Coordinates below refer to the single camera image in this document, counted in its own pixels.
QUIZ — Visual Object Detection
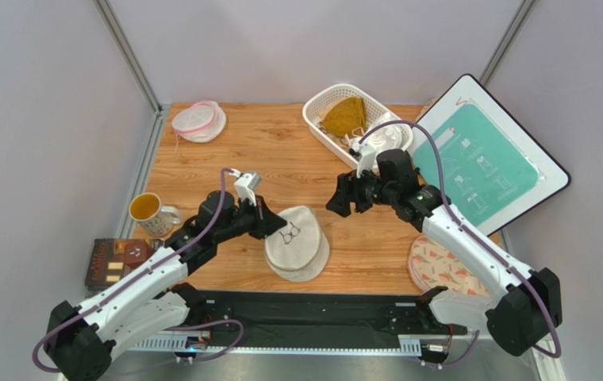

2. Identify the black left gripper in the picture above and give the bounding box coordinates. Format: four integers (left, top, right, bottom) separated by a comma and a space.
214, 193, 286, 244

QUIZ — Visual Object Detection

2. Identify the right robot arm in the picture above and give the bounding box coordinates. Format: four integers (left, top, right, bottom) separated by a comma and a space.
326, 149, 563, 356

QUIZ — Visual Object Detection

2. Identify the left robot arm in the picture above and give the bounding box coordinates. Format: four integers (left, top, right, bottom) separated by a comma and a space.
33, 191, 287, 380

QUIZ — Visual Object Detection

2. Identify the white bra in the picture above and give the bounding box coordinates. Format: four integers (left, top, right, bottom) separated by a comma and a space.
343, 112, 407, 153

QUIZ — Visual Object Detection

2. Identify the mustard yellow bra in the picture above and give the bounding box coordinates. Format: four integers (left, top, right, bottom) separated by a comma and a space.
322, 97, 367, 137

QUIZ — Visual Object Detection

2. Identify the white pink-trimmed mesh laundry bag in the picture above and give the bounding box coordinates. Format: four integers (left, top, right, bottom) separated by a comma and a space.
171, 100, 227, 152

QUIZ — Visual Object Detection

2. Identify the white plastic basket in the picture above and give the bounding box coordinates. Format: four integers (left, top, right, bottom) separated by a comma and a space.
302, 83, 399, 169

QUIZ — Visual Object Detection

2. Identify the patterned mug with tea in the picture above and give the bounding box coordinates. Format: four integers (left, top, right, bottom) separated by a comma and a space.
129, 192, 183, 237

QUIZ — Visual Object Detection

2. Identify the white teal folding board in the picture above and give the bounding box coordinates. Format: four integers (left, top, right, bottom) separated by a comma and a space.
411, 74, 571, 235

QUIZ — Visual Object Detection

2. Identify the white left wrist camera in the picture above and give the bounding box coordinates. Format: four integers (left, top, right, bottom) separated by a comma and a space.
232, 169, 262, 206

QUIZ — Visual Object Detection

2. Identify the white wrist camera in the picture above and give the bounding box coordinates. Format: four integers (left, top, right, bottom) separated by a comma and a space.
232, 169, 262, 206
351, 142, 376, 178

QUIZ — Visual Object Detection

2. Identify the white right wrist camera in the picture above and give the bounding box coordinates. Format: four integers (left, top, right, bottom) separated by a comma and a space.
351, 142, 376, 178

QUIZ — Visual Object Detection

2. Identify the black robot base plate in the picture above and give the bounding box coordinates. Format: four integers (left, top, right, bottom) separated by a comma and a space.
185, 291, 468, 344

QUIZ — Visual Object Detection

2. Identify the white slotted cable duct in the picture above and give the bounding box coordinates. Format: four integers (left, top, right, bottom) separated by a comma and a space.
131, 331, 423, 357

